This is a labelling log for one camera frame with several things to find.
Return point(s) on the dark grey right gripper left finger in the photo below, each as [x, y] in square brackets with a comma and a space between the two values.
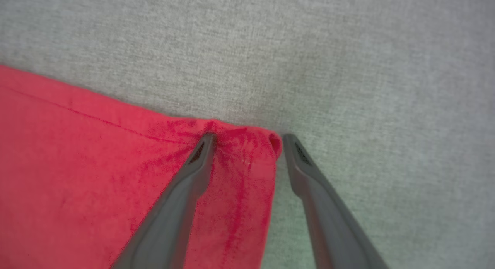
[170, 215]

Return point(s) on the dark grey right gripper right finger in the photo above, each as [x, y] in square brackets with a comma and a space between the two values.
[328, 215]

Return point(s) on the red and white basketball jersey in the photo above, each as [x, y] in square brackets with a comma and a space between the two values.
[77, 164]

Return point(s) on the grey fabric sofa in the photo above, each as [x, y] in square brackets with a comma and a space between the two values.
[348, 67]

